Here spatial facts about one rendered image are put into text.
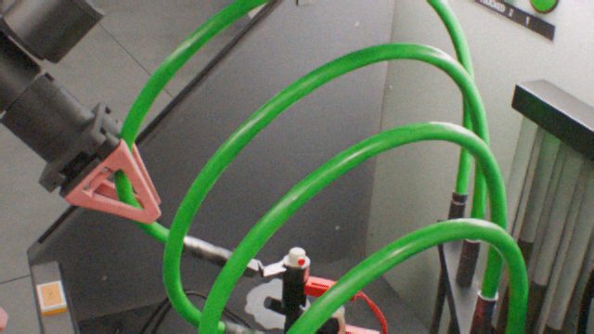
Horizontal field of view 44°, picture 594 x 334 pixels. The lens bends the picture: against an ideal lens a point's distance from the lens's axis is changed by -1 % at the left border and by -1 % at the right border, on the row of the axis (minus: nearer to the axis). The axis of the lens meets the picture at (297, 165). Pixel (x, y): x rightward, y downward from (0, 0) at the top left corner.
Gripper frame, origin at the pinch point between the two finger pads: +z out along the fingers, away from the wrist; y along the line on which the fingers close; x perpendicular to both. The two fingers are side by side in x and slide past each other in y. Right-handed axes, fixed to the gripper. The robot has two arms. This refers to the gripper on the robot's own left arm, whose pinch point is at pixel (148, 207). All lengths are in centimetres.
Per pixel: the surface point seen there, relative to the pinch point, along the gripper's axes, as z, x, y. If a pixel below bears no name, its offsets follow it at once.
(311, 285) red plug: 19.9, -3.7, 5.5
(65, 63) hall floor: 2, 70, 353
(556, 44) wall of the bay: 19.5, -39.7, 7.1
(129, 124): -6.8, -4.7, -1.8
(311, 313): 6.5, -8.1, -22.3
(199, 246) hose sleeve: 6.8, 0.3, 2.3
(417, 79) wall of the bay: 22.1, -29.7, 32.9
